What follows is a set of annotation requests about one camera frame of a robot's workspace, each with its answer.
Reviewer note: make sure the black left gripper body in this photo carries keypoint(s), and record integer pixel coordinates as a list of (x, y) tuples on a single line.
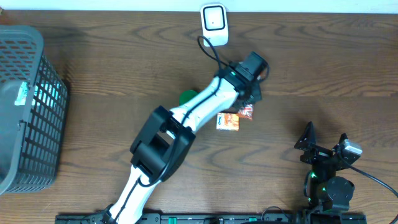
[(252, 88)]

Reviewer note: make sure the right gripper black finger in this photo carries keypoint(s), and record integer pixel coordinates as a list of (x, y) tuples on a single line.
[(343, 137), (308, 138)]

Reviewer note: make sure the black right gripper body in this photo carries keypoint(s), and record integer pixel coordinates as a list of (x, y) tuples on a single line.
[(318, 154)]

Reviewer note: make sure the orange chocolate bar wrapper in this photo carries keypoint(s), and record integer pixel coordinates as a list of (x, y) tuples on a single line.
[(246, 112)]

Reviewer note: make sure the green lid jar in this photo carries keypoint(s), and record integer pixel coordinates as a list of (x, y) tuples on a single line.
[(186, 96)]

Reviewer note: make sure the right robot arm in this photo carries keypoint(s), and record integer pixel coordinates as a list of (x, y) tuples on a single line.
[(328, 193)]

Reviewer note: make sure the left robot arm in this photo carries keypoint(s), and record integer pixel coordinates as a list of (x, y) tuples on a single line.
[(166, 137)]

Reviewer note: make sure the white barcode scanner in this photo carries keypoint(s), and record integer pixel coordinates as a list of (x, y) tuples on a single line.
[(215, 24)]

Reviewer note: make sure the small orange snack packet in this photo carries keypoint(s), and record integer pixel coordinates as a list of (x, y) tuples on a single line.
[(227, 122)]

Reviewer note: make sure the grey plastic basket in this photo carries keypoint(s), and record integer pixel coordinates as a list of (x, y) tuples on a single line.
[(34, 105)]

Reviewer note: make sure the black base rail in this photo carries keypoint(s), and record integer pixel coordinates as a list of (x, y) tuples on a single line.
[(156, 218)]

